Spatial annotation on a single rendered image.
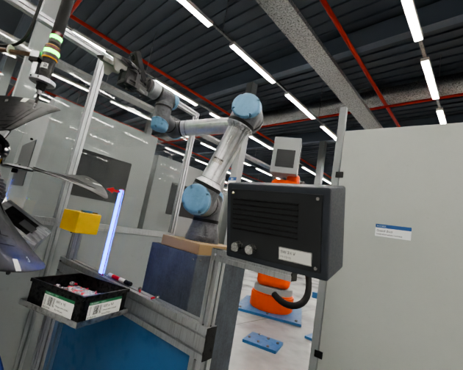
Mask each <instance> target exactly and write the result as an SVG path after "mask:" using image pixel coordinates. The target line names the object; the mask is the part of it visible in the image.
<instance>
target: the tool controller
mask: <svg viewBox="0 0 463 370"><path fill-rule="evenodd" d="M344 222H345V187H344V186H333V185H316V184H283V183H266V182H232V183H228V208H227V249H226V254H227V256H231V257H234V258H238V259H242V260H245V261H250V262H254V263H257V264H261V265H265V266H270V267H273V268H277V269H281V270H284V271H288V272H293V273H296V274H300V275H304V276H307V277H311V278H316V279H319V280H324V281H328V280H329V279H330V278H331V277H332V276H333V275H335V274H336V273H337V272H338V271H339V270H340V269H341V268H342V260H343V242H344Z"/></svg>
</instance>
